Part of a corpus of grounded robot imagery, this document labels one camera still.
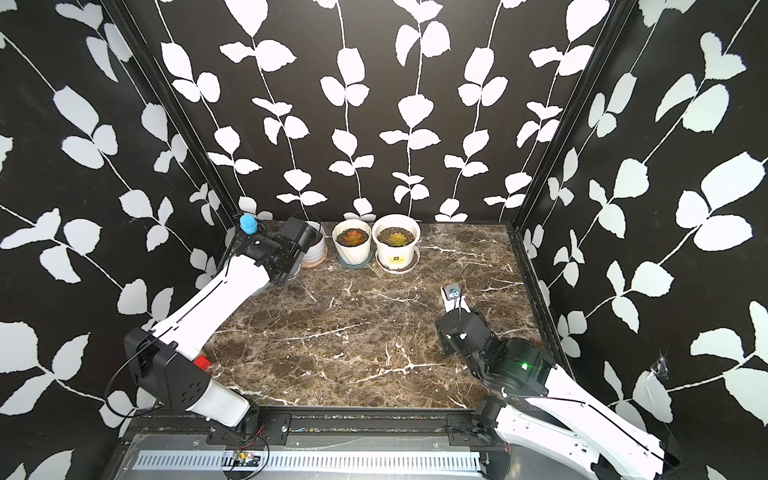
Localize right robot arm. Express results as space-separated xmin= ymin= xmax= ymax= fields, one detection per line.
xmin=435 ymin=300 xmax=680 ymax=479

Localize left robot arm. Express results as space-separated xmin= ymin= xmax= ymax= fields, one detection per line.
xmin=124 ymin=221 xmax=318 ymax=428

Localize orange succulent middle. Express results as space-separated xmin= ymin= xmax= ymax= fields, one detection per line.
xmin=336 ymin=228 xmax=369 ymax=248

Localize yellow-green succulent right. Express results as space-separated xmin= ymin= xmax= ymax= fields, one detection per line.
xmin=377 ymin=226 xmax=415 ymax=248

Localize peach saucer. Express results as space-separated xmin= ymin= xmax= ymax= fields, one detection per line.
xmin=301 ymin=252 xmax=327 ymax=269

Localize white ribbed pot left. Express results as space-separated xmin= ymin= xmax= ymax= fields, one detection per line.
xmin=304 ymin=220 xmax=327 ymax=256

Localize blue handheld device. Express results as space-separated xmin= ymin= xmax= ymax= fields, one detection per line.
xmin=239 ymin=214 xmax=259 ymax=235

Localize blue-grey saucer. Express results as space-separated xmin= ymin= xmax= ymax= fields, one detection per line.
xmin=338 ymin=257 xmax=370 ymax=270

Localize white fluted pot middle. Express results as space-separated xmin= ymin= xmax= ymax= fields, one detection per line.
xmin=331 ymin=219 xmax=372 ymax=264

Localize white saucer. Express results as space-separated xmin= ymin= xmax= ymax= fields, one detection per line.
xmin=379 ymin=262 xmax=418 ymax=274

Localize white round pot right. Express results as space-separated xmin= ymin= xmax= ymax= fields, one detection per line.
xmin=372 ymin=214 xmax=421 ymax=268

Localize red block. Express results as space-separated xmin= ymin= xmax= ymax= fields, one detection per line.
xmin=193 ymin=355 xmax=212 ymax=371

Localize white perforated strip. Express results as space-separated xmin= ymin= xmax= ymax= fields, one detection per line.
xmin=129 ymin=450 xmax=485 ymax=476

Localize small circuit board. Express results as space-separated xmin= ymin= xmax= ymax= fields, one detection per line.
xmin=231 ymin=451 xmax=261 ymax=470

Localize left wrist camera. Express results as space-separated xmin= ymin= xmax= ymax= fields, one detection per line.
xmin=279 ymin=217 xmax=319 ymax=253

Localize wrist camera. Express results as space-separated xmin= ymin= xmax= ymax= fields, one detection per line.
xmin=441 ymin=283 xmax=470 ymax=312
xmin=279 ymin=217 xmax=319 ymax=253

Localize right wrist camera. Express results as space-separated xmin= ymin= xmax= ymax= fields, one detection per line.
xmin=441 ymin=283 xmax=470 ymax=312

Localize black front rail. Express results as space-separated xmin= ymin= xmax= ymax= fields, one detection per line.
xmin=129 ymin=406 xmax=501 ymax=447

